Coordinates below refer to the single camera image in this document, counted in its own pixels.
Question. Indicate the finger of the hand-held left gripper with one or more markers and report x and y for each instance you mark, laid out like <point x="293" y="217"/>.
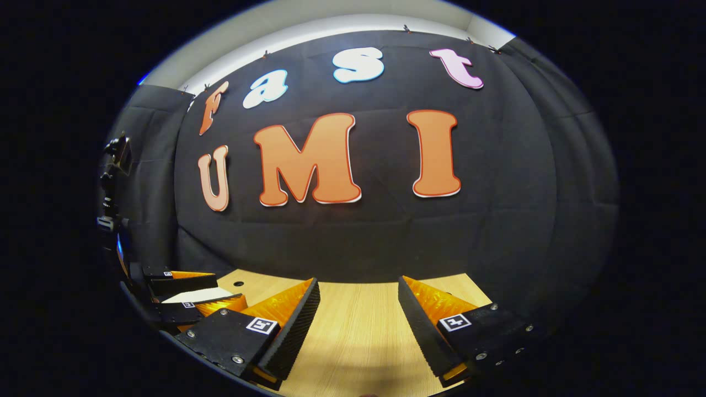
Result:
<point x="176" y="314"/>
<point x="182" y="284"/>

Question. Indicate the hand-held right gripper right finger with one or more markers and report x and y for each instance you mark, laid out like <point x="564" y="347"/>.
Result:
<point x="422" y="331"/>

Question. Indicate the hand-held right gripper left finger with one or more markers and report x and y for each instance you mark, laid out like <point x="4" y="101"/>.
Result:
<point x="292" y="336"/>

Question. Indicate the pale yellow suitcase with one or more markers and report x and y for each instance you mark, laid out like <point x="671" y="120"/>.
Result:
<point x="193" y="295"/>

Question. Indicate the black backdrop cloth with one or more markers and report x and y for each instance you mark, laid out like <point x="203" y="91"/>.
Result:
<point x="386" y="237"/>

